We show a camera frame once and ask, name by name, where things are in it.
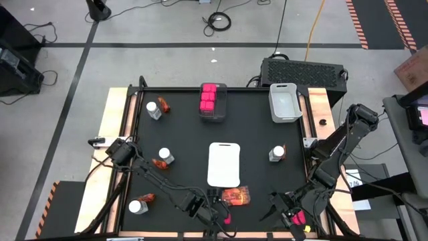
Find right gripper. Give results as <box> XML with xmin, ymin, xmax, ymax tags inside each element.
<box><xmin>259</xmin><ymin>189</ymin><xmax>321</xmax><ymax>241</ymax></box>

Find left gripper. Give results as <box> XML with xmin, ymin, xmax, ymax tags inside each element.
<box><xmin>197</xmin><ymin>187</ymin><xmax>225</xmax><ymax>239</ymax></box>

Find white plastic bin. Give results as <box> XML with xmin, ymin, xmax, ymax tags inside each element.
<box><xmin>207</xmin><ymin>142</ymin><xmax>241</xmax><ymax>189</ymax></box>

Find white-lidded bagel seasoning jar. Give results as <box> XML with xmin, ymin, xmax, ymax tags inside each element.
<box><xmin>158</xmin><ymin>147</ymin><xmax>176</xmax><ymax>165</ymax></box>
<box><xmin>128</xmin><ymin>199</ymin><xmax>149</xmax><ymax>216</ymax></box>
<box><xmin>145</xmin><ymin>100</ymin><xmax>163</xmax><ymax>121</ymax></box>
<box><xmin>268</xmin><ymin>145</ymin><xmax>286</xmax><ymax>163</ymax></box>

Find dark grey plastic bin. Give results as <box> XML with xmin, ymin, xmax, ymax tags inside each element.
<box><xmin>197</xmin><ymin>82</ymin><xmax>228</xmax><ymax>123</ymax></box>

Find black table mat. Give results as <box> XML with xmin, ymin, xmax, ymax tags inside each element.
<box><xmin>120</xmin><ymin>88</ymin><xmax>318</xmax><ymax>234</ymax></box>

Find white paper sheet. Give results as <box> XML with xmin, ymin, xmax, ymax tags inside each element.
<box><xmin>345</xmin><ymin>169</ymin><xmax>372</xmax><ymax>212</ymax></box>

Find black metal bar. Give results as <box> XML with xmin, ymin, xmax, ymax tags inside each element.
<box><xmin>349</xmin><ymin>172</ymin><xmax>415</xmax><ymax>202</ymax></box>

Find light grey plastic bin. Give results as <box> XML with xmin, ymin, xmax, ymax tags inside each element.
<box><xmin>268</xmin><ymin>82</ymin><xmax>304</xmax><ymax>124</ymax></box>

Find silver clamp with black knob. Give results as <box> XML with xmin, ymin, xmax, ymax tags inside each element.
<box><xmin>88</xmin><ymin>136</ymin><xmax>108</xmax><ymax>149</ymax></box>

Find grey metal cart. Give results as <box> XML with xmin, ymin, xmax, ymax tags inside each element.
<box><xmin>383</xmin><ymin>94</ymin><xmax>428</xmax><ymax>241</ymax></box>

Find black perforated computer case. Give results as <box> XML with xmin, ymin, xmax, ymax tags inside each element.
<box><xmin>259</xmin><ymin>57</ymin><xmax>348</xmax><ymax>108</ymax></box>

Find black mat with orange stripes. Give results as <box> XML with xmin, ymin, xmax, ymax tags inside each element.
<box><xmin>35</xmin><ymin>180</ymin><xmax>86</xmax><ymax>240</ymax></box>
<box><xmin>345</xmin><ymin>0</ymin><xmax>428</xmax><ymax>52</ymax></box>

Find black device with pink screen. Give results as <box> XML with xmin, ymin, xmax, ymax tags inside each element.
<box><xmin>399</xmin><ymin>88</ymin><xmax>428</xmax><ymax>148</ymax></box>

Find brown cardboard box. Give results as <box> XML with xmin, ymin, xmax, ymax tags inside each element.
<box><xmin>393</xmin><ymin>45</ymin><xmax>428</xmax><ymax>93</ymax></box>

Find black stand base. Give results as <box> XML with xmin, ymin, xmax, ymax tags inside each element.
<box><xmin>85</xmin><ymin>0</ymin><xmax>112</xmax><ymax>23</ymax></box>

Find black case with grey latch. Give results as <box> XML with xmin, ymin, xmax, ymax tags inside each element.
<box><xmin>0</xmin><ymin>39</ymin><xmax>45</xmax><ymax>98</ymax></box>

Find black equipment case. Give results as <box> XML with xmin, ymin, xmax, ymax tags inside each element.
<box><xmin>0</xmin><ymin>5</ymin><xmax>43</xmax><ymax>48</ymax></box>

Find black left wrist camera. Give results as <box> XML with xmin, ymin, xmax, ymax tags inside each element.
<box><xmin>180</xmin><ymin>193</ymin><xmax>205</xmax><ymax>217</ymax></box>

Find coiled black cable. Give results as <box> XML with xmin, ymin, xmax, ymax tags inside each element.
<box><xmin>201</xmin><ymin>11</ymin><xmax>232</xmax><ymax>37</ymax></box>

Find black hanging cable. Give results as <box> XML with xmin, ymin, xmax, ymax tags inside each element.
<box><xmin>269</xmin><ymin>0</ymin><xmax>288</xmax><ymax>61</ymax></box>

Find yellow hanging cable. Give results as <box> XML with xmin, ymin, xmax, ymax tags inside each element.
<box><xmin>304</xmin><ymin>0</ymin><xmax>327</xmax><ymax>62</ymax></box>

